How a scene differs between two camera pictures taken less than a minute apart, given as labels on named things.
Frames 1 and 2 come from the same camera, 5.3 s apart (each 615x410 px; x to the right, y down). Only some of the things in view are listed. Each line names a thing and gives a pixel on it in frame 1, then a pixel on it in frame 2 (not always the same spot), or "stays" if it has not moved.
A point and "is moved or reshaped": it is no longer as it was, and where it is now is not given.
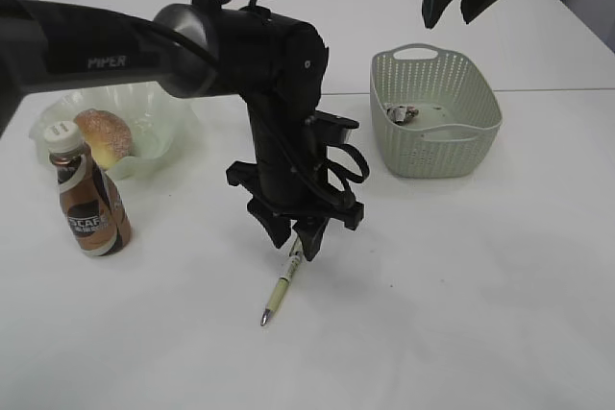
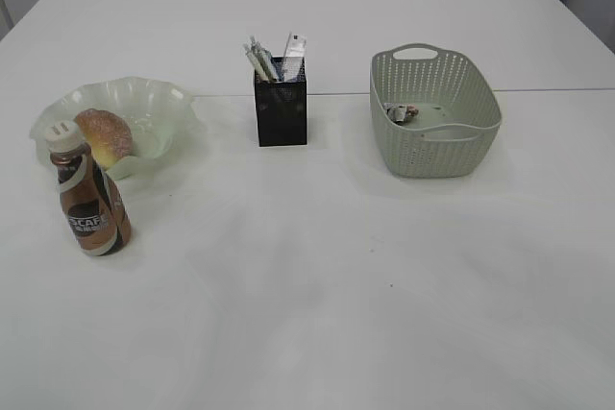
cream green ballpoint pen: (296, 255) is moved or reshaped
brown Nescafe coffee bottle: (94, 216) stays
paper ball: (411, 111) stays
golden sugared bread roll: (106, 136) stays
